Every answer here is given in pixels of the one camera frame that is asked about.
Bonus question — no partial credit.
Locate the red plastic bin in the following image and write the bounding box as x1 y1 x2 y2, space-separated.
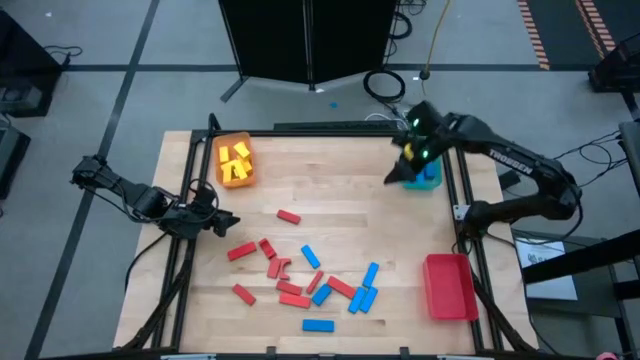
422 252 480 321

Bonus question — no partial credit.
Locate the long black power strip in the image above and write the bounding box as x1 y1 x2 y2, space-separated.
272 119 401 132

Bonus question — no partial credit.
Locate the black folding screen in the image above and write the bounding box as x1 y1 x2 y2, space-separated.
218 0 400 104

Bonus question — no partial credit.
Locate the black coiled floor cable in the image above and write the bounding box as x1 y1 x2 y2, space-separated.
387 10 414 41
362 68 407 105

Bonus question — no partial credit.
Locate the black equipment case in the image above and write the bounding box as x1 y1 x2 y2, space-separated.
587 32 640 94

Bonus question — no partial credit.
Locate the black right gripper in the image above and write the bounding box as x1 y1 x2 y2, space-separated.
383 102 459 186

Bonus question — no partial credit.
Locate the black desk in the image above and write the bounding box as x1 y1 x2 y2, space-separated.
0 9 65 119

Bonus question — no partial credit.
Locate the teal translucent plastic bin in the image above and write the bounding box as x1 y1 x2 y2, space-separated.
401 157 445 192

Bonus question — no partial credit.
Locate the white floor cable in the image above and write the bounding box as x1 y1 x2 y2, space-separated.
364 110 401 130

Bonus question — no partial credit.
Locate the orange black striped floor strip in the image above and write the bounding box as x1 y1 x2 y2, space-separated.
517 0 551 71
574 0 617 56

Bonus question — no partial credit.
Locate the white paper sheet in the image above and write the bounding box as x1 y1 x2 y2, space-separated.
514 237 580 302

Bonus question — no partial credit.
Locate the orange translucent plastic bin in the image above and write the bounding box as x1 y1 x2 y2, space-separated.
213 131 257 190

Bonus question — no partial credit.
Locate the thin black floor cable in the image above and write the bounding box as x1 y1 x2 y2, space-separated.
42 44 84 67

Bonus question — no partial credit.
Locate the black side stand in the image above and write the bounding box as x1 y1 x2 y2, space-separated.
519 229 640 360

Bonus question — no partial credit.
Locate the yellow hanging cable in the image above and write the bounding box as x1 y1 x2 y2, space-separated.
421 0 454 96

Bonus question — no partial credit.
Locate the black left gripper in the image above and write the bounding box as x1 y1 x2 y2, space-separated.
164 187 241 240

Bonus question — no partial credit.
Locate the grey upright post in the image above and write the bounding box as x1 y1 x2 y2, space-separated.
618 119 640 199

